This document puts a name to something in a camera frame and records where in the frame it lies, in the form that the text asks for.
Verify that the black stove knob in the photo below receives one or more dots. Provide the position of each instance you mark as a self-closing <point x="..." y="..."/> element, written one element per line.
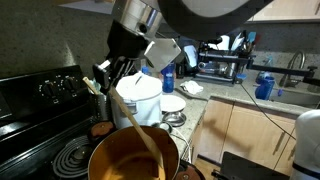
<point x="71" y="85"/>
<point x="50" y="90"/>

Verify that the small blue-capped bottle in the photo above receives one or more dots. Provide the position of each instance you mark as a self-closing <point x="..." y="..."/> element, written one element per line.
<point x="145" y="70"/>

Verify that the dark utensil holder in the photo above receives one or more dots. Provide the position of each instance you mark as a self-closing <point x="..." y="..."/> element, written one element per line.
<point x="100" y="108"/>

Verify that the white blue-edged dish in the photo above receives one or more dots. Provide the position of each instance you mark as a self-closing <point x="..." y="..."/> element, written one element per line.
<point x="190" y="56"/>

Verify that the black dish rack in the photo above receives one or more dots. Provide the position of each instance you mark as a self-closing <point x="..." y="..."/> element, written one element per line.
<point x="220" y="68"/>

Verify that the steel kitchen sink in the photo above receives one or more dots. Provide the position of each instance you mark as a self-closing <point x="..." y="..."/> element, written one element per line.
<point x="296" y="98"/>

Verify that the black coil burner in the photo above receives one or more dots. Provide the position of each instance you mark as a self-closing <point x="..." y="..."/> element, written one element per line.
<point x="71" y="160"/>

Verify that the black mug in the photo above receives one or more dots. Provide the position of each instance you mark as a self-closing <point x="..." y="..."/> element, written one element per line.
<point x="180" y="71"/>

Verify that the black bar camera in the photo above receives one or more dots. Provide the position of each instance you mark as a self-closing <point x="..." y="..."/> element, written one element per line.
<point x="215" y="41"/>

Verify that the white container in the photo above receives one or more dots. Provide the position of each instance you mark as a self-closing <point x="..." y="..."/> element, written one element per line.
<point x="223" y="44"/>

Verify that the wooden spatula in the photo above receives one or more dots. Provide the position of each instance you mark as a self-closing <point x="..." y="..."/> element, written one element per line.
<point x="140" y="131"/>

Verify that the wooden base cabinet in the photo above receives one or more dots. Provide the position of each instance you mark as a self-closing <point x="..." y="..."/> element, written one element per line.
<point x="246" y="133"/>

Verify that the white stacked plates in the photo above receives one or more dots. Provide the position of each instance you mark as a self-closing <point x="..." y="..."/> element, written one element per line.
<point x="237" y="42"/>

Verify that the steel bowl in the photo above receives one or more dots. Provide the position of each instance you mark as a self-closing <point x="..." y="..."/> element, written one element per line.
<point x="174" y="119"/>

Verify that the white rice cooker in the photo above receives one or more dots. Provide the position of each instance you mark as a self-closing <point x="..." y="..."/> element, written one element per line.
<point x="143" y="100"/>

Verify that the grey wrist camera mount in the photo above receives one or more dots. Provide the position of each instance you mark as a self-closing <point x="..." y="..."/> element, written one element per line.
<point x="163" y="53"/>

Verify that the black electric stove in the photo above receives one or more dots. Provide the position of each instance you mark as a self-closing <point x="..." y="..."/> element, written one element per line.
<point x="20" y="110"/>

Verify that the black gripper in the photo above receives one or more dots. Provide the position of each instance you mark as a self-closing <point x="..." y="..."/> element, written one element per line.
<point x="126" y="41"/>

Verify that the blue kitchen utensil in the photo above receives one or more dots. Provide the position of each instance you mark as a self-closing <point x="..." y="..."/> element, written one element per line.
<point x="252" y="37"/>

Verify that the tall blue water bottle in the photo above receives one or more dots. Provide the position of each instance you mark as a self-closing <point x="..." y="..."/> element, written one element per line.
<point x="168" y="81"/>

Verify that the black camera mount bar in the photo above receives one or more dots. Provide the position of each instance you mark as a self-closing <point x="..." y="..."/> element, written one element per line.
<point x="280" y="70"/>

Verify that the steel faucet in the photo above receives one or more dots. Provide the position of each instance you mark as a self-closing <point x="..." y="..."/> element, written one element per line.
<point x="293" y="60"/>

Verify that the flat wooden utensil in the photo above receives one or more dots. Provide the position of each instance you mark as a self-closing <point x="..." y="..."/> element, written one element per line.
<point x="90" y="85"/>

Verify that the small steel cup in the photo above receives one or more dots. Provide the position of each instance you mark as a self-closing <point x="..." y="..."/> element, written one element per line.
<point x="165" y="127"/>

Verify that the white cloth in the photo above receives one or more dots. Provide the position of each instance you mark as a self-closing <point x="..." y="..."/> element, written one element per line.
<point x="192" y="87"/>

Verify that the blue jug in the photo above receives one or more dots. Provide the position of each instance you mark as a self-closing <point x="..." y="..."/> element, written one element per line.
<point x="265" y="88"/>

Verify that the wooden wall cabinet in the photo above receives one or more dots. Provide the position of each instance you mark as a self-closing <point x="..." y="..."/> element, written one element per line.
<point x="290" y="10"/>

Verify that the white round plate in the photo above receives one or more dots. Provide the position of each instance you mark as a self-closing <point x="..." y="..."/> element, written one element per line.
<point x="172" y="102"/>

